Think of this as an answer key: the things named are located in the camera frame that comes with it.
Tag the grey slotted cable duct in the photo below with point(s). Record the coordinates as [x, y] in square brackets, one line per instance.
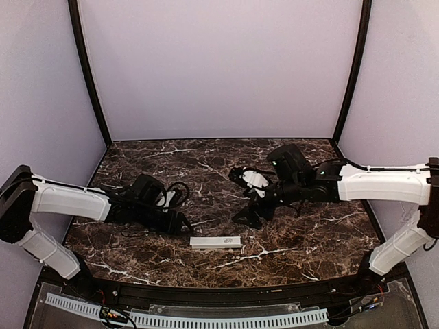
[162, 316]

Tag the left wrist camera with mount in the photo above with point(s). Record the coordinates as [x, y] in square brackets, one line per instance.
[174, 198]

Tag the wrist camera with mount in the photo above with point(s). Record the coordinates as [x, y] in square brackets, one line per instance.
[250, 179]
[174, 198]

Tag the white remote control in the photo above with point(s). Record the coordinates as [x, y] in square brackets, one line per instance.
[214, 247]

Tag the black right frame post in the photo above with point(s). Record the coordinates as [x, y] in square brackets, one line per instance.
[354, 71]

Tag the black frame post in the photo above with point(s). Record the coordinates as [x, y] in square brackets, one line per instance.
[354, 71]
[78, 34]

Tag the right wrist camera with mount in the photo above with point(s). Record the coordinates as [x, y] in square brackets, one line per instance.
[250, 179]

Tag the black left frame post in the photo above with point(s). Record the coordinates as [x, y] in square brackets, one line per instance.
[78, 34]

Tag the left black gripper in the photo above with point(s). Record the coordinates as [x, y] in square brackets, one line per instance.
[173, 223]

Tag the white battery cover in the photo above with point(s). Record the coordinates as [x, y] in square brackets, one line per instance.
[230, 241]

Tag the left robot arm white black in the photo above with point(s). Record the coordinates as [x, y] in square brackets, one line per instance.
[146, 202]

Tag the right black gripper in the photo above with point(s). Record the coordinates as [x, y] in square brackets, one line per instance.
[260, 204]

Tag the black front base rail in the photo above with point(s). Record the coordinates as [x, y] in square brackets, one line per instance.
[337, 295]

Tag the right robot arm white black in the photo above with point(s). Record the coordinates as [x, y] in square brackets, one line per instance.
[338, 180]

